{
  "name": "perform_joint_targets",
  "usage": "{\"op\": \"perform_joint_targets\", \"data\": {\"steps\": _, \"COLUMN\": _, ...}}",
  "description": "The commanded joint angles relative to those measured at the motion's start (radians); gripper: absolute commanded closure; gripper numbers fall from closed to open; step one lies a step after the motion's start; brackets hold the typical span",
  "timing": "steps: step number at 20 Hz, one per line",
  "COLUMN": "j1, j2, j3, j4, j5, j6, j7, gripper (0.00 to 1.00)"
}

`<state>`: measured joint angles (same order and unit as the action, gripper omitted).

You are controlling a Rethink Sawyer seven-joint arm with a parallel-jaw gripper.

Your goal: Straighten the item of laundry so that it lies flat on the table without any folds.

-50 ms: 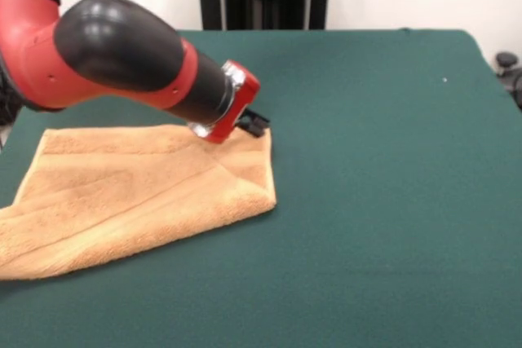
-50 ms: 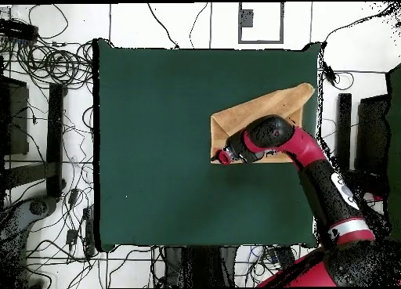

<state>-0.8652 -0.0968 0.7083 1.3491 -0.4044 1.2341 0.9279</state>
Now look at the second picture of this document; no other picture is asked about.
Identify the tan terry towel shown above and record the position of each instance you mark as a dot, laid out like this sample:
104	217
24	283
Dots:
250	113

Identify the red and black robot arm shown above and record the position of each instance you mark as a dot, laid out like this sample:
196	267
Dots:
304	145

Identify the dark green table cloth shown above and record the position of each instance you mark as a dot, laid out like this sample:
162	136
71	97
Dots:
156	145

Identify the black power strip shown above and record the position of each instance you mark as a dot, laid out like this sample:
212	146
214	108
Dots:
285	256
17	30
90	235

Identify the black upright bar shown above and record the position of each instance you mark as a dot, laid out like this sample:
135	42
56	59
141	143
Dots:
55	138
344	129

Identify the black power adapter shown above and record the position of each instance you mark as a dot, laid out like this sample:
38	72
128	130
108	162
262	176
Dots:
73	196
71	236

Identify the black box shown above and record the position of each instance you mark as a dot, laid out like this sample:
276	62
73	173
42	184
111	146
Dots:
372	135
17	119

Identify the green cloth beside table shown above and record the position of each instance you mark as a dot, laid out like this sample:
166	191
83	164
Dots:
395	145

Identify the dark horizontal beam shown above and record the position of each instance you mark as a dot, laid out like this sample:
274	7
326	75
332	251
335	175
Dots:
28	174

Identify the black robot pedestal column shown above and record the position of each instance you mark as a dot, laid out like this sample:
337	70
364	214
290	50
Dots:
200	267

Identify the grey square floor frame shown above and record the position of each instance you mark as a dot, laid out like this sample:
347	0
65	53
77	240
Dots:
260	41

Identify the pedestal leg with caster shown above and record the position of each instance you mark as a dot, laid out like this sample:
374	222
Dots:
37	206

